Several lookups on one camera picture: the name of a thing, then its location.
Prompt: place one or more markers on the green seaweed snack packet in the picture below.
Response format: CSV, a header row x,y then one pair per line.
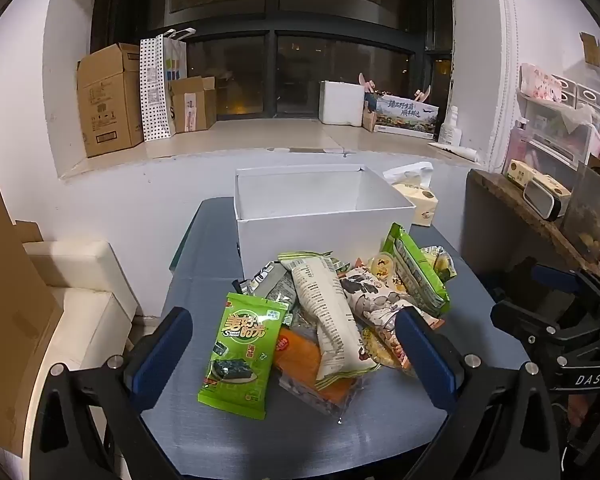
x,y
240,355

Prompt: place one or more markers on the clear noodle snack packet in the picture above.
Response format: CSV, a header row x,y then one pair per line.
x,y
380,350

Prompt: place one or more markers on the white paper bag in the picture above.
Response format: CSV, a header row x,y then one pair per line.
x,y
177,60

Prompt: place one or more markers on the clear plastic drawer unit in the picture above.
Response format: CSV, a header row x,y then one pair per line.
x,y
565,130

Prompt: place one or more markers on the dark window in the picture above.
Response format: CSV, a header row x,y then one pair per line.
x,y
305,35

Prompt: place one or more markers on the dark grey seaweed packet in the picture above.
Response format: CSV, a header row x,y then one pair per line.
x,y
280,290

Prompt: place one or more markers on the beige long snack packet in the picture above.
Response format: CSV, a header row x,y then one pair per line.
x,y
330,320

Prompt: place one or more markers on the flat cardboard sheet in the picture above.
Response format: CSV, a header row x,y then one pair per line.
x,y
10,310

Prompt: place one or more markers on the orange snack packet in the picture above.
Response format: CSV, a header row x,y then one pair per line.
x,y
300,362

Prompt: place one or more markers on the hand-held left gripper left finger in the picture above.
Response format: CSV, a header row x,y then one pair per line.
x,y
162,350

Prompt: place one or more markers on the white plastic bottle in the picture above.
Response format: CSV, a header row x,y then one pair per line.
x,y
450,127

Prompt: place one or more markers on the large brown cardboard box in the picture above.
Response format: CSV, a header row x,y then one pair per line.
x,y
107,100

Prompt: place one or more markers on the small beige box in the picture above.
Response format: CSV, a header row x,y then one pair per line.
x,y
522,172

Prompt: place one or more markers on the white cardboard box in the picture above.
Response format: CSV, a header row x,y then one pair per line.
x,y
325,230

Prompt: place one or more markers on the white foam box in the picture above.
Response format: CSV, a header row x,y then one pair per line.
x,y
340,102

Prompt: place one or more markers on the small brown cardboard box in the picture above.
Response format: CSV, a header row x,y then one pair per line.
x,y
192,105

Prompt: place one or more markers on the cartoon printed snack packet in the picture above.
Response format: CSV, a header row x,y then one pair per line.
x,y
372,297

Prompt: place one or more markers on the pink pouch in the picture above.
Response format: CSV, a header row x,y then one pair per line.
x,y
540,82

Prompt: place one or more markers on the cream leather sofa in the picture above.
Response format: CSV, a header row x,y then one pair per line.
x,y
80,300

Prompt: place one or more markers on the long printed box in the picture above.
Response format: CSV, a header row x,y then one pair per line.
x,y
405,117

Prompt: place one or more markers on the rolled white paper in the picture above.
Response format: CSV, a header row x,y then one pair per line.
x,y
455,151

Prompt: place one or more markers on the yellow jelly cup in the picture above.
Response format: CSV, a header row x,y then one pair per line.
x,y
381,266

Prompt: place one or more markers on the dark plastic bag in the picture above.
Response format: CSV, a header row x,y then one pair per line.
x,y
590,210

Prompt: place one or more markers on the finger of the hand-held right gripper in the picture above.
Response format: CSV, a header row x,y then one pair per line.
x,y
545,322
560,279

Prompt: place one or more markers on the polka-dot paper bag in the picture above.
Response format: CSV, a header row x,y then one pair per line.
x,y
155,95

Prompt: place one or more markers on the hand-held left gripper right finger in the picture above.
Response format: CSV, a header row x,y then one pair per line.
x,y
425,360

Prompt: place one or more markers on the pink toy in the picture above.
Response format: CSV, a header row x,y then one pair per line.
x,y
366,84

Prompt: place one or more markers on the green striped snack packet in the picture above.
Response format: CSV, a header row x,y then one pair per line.
x,y
420,270

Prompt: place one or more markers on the white and black device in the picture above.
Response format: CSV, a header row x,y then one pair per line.
x,y
542,200

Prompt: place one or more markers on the beige tissue pack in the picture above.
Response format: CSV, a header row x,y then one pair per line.
x,y
420,195

